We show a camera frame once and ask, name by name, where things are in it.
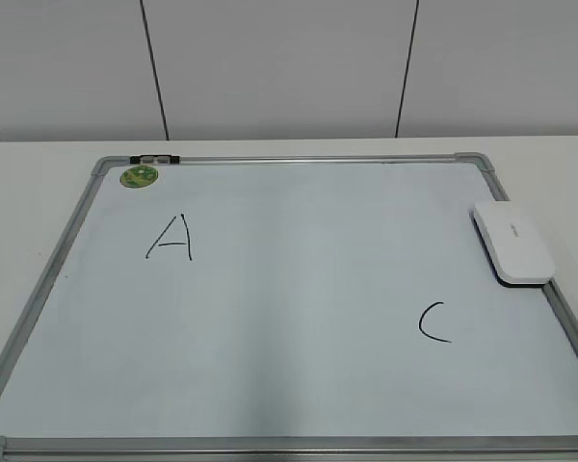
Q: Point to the white rectangular board eraser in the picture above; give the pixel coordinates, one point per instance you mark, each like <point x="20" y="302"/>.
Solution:
<point x="515" y="247"/>

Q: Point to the black silver hanging clip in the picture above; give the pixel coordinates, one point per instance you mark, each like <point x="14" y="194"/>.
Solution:
<point x="154" y="159"/>

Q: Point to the round green magnet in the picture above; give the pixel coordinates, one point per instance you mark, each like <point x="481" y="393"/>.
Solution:
<point x="138" y="177"/>

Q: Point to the white board with grey frame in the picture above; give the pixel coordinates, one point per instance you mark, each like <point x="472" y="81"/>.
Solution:
<point x="287" y="308"/>

